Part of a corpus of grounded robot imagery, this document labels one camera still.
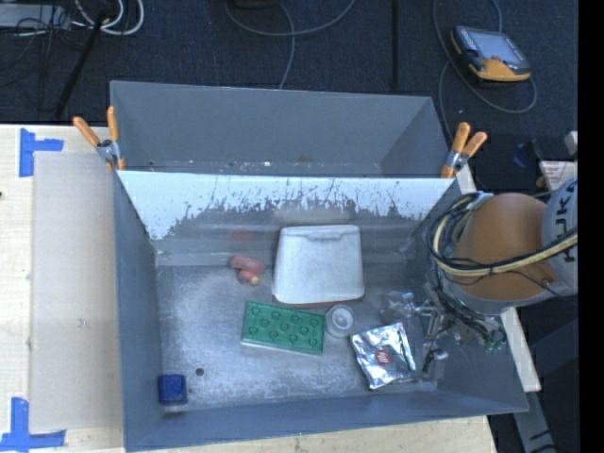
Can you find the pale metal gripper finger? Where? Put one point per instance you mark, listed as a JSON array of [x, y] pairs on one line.
[[441, 357], [408, 303]]

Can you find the silver foil packet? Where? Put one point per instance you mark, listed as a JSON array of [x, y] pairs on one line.
[[382, 357]]

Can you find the clear plastic cup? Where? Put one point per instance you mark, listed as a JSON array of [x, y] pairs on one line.
[[340, 320]]

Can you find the white foam tub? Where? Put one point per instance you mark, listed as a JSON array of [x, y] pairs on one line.
[[318, 264]]

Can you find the dark green flat block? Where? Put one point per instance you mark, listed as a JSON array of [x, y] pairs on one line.
[[283, 328]]

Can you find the pink toy food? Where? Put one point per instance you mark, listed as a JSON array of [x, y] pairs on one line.
[[247, 264]]

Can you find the grey metal bin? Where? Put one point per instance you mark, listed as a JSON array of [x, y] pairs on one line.
[[226, 347]]

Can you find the blue cube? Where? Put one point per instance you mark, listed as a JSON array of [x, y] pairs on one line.
[[172, 389]]

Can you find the pale cardboard board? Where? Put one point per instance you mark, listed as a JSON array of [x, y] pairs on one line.
[[71, 276]]

